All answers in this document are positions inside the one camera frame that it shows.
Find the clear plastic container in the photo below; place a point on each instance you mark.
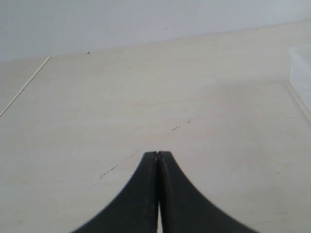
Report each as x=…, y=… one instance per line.
x=300, y=75

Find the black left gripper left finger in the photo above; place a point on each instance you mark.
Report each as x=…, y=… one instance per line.
x=135, y=208

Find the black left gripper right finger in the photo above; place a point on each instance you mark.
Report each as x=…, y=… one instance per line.
x=184, y=209

